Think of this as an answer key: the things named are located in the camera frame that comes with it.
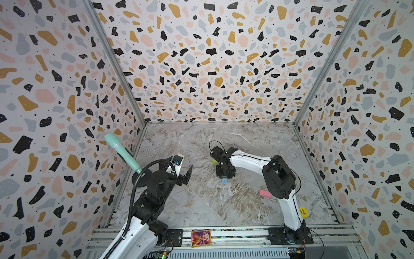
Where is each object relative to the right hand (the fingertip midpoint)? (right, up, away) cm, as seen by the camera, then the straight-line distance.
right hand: (224, 177), depth 94 cm
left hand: (-19, +13, -21) cm, 31 cm away
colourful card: (-12, -22, -21) cm, 33 cm away
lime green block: (-6, +12, -14) cm, 19 cm away
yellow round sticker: (+40, -15, -13) cm, 44 cm away
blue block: (0, -1, -3) cm, 3 cm away
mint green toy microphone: (-47, +21, -26) cm, 57 cm away
